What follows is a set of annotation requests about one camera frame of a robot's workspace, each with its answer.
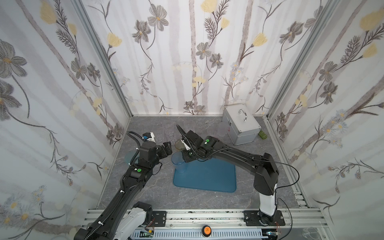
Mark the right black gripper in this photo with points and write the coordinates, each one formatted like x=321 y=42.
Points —
x=186 y=143

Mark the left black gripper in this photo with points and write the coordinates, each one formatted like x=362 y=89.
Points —
x=167 y=147

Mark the yellow plastic tumbler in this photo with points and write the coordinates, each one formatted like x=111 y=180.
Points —
x=179 y=145

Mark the teal plastic tray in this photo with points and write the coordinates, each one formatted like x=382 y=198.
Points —
x=212 y=175

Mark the blue plastic tumbler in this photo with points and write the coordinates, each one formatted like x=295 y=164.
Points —
x=179 y=163

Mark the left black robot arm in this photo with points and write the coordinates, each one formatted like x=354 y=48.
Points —
x=116 y=222

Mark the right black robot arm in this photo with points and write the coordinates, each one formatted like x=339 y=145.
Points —
x=262 y=167

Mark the silver aluminium case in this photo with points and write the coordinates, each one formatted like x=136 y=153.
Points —
x=242 y=125

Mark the green small object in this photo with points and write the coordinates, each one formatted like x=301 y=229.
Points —
x=262 y=135

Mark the orange emergency button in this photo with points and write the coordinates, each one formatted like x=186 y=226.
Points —
x=206 y=231

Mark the aluminium mounting rail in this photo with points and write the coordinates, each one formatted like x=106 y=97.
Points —
x=234 y=224

